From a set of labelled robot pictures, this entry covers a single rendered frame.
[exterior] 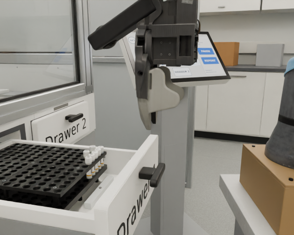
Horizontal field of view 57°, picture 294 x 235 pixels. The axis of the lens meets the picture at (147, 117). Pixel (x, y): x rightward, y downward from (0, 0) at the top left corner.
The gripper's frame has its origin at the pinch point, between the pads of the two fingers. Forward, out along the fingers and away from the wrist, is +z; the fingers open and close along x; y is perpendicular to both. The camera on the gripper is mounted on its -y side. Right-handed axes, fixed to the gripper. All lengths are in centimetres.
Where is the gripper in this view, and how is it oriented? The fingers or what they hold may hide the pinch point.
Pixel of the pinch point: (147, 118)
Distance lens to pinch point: 43.1
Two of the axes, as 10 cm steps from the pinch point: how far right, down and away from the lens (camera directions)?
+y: 9.7, 0.6, -2.4
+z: 0.0, 9.7, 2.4
